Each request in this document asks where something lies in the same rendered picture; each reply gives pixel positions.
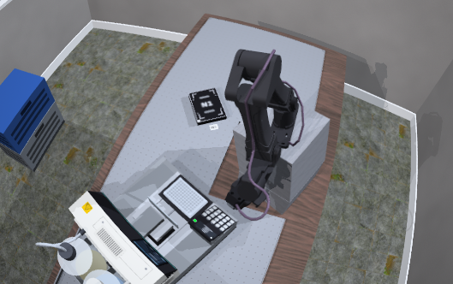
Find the white multiwell plate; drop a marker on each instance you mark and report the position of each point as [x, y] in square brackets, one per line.
[184, 199]

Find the translucent bottle with dark grey cap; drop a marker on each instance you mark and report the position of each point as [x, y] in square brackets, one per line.
[85, 258]

